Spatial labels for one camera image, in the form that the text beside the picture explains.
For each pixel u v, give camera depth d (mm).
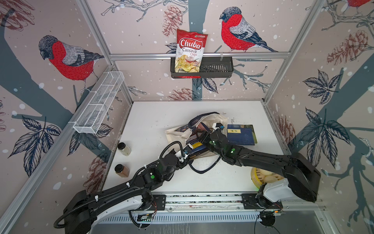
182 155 621
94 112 741
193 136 856
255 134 999
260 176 792
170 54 951
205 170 836
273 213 700
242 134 981
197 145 869
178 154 656
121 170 763
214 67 1070
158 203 733
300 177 425
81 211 407
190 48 834
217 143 609
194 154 849
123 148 846
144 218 705
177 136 761
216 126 761
